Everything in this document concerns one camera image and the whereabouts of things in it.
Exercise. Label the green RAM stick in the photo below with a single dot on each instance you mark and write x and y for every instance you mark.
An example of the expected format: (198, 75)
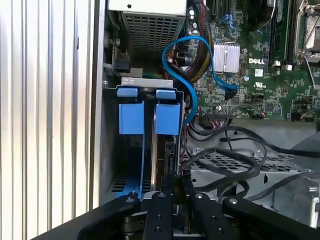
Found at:
(278, 37)

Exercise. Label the gray perforated drive cage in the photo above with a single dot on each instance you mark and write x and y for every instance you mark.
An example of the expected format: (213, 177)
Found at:
(287, 200)

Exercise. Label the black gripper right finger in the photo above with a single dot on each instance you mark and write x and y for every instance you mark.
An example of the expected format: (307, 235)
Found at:
(207, 217)

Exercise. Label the dark gray PC case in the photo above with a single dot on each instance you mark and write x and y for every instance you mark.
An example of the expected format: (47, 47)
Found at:
(96, 100)

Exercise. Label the silver chipset heatsink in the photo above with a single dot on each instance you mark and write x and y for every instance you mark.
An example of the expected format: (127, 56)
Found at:
(220, 57)

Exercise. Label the empty blue disk carrier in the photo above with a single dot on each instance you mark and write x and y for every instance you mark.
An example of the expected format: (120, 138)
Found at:
(127, 91)

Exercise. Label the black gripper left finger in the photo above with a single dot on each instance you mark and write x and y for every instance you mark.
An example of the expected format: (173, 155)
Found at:
(160, 215)

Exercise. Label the gray metal disk bay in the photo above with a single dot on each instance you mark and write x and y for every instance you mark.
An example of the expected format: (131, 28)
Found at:
(147, 81)

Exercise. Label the CPU socket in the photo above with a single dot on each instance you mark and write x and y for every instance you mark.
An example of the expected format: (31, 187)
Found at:
(312, 32)

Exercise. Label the silver power supply unit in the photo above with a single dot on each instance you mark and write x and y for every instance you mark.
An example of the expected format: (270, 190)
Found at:
(150, 27)

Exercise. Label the green motherboard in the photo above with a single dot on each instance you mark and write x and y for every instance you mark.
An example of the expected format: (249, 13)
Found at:
(275, 85)

